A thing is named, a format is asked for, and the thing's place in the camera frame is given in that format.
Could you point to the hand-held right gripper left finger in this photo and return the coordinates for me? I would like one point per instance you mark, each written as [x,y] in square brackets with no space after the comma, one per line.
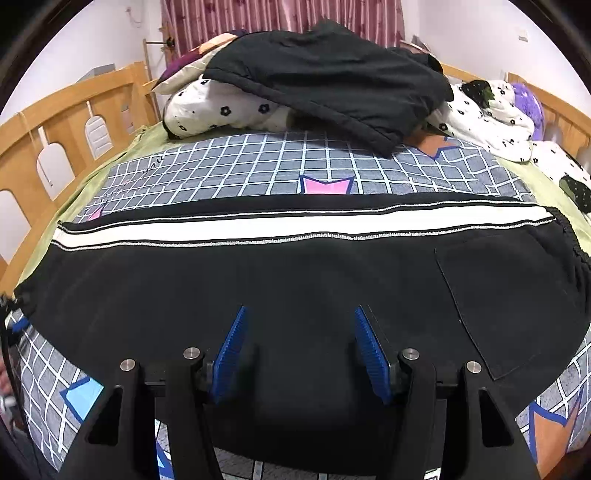
[229,350]

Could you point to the wooden bed frame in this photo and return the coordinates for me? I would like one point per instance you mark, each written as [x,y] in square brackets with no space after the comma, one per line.
[69,120]

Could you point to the purple orange pillow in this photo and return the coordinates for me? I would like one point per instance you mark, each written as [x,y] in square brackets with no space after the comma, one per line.
[184,64]

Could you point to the black jacket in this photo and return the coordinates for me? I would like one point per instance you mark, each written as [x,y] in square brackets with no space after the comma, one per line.
[323,83]

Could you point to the red striped curtain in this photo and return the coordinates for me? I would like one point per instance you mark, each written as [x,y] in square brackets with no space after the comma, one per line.
[277,14]

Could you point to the green blanket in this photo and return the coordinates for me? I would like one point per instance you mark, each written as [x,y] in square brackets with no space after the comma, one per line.
[92,184]

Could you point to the white wall switch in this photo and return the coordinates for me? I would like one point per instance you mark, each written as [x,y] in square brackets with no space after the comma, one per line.
[522,36]

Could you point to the white flower-print quilt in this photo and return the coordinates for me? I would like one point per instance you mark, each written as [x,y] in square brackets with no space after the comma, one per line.
[207,106]

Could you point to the cardboard box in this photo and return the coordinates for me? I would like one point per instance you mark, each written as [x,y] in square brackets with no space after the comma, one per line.
[415,45]

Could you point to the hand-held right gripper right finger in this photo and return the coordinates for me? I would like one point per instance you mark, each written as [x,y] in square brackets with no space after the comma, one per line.
[373,353]

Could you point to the grey box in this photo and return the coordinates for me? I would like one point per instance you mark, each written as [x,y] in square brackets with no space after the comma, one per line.
[99,70]

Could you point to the black pants with white waistband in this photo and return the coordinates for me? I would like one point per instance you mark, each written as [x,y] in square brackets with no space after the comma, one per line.
[277,277]

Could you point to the white flower-print pillow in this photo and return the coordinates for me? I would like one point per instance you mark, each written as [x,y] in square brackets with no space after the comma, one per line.
[554,161]

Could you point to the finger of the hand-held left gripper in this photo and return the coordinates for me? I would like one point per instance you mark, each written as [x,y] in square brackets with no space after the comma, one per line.
[5,305]

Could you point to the grey checked bedsheet with stars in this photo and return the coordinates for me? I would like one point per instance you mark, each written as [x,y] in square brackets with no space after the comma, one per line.
[231,161]

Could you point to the purple plush toy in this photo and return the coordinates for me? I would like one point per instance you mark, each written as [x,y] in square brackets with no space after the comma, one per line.
[526,99]

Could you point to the wooden rack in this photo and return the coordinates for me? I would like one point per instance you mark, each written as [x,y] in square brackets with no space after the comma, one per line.
[147,55]

